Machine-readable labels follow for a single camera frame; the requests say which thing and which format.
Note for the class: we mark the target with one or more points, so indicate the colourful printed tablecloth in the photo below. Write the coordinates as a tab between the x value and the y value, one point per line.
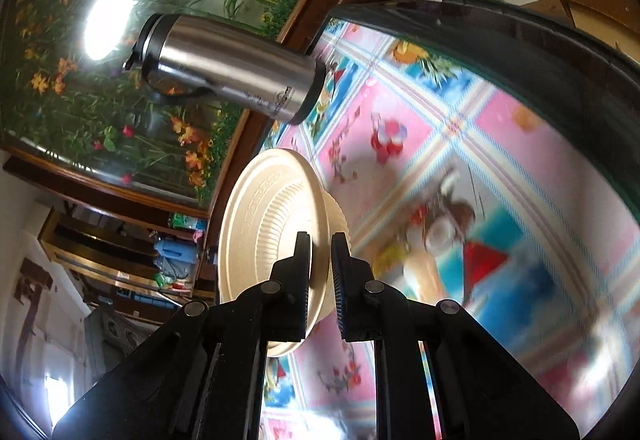
450	169

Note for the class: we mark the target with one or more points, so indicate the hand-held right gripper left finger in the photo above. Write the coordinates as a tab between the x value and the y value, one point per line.
300	300

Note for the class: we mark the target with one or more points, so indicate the green white bag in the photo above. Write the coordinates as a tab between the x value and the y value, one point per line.
184	223

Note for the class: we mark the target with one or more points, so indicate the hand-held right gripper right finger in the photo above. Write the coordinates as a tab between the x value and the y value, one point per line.
342	295

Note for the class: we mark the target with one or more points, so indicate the blue bag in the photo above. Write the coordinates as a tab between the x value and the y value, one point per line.
172	256

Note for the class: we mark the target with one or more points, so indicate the grey appliance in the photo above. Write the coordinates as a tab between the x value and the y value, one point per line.
115	337

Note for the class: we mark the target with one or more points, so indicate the cream disposable plate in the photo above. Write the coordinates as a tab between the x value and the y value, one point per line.
265	220
340	220

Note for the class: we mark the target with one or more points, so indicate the stainless steel thermos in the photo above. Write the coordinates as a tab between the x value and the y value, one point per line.
225	64

